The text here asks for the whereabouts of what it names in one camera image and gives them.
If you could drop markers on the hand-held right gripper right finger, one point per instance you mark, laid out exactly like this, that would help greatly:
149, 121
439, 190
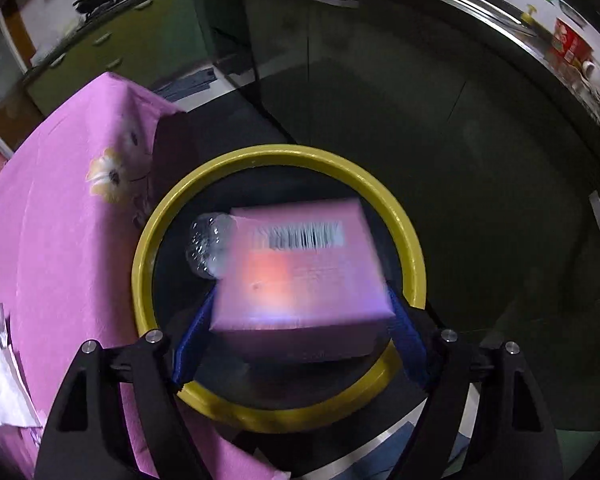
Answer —
407, 335

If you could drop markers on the white crumpled tissue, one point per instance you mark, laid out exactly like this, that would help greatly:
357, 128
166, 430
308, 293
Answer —
5, 390

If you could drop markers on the pink cardboard box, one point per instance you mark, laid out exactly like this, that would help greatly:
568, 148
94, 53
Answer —
300, 280

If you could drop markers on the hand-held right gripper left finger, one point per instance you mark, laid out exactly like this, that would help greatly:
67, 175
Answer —
195, 337

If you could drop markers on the green kitchen cabinet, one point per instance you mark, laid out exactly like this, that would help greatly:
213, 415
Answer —
130, 35

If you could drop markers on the dark counter cabinet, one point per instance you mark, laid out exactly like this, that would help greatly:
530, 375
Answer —
430, 110

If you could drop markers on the red printed container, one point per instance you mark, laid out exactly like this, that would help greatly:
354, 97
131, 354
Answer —
570, 42

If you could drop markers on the blue grey floor mat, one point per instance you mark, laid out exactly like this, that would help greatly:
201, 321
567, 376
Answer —
187, 85

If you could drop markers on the pink floral tablecloth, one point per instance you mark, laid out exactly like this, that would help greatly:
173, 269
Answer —
55, 210

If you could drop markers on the clear plastic bottle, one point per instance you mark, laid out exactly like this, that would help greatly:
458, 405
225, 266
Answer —
207, 245

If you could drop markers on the yellow rimmed black bin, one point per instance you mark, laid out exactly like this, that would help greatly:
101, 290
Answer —
280, 152

